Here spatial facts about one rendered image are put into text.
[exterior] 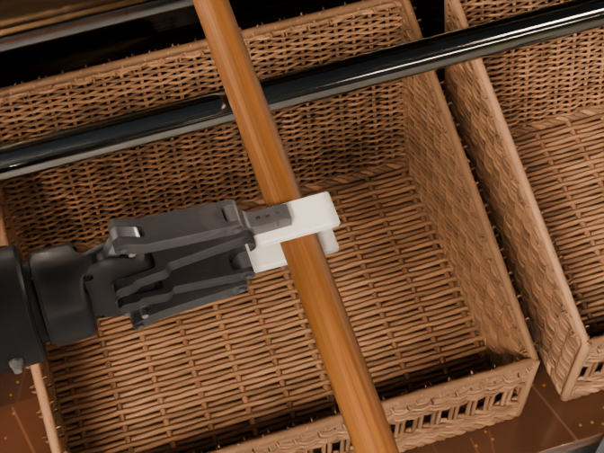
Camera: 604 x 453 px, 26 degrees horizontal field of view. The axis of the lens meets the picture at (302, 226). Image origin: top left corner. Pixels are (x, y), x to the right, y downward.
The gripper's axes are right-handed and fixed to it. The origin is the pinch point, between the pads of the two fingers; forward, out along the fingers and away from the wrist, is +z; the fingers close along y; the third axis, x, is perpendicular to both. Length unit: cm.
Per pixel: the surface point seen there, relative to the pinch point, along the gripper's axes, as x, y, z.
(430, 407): -3, 51, 17
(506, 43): -14.6, 2.6, 24.4
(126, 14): -47, 25, -5
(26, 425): -19, 61, -29
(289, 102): -14.3, 3.0, 4.2
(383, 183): -39, 60, 25
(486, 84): -35, 38, 35
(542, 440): 2, 61, 31
